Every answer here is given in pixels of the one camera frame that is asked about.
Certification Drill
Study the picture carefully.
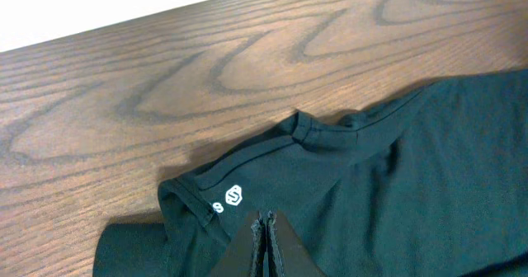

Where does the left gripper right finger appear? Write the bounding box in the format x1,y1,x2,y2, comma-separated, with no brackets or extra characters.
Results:
266,210,326,277

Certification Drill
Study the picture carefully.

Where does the black t-shirt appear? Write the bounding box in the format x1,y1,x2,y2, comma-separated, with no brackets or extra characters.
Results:
93,70,527,276

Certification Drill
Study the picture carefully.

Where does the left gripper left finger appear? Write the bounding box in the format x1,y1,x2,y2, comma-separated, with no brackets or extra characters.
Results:
209,211,266,277

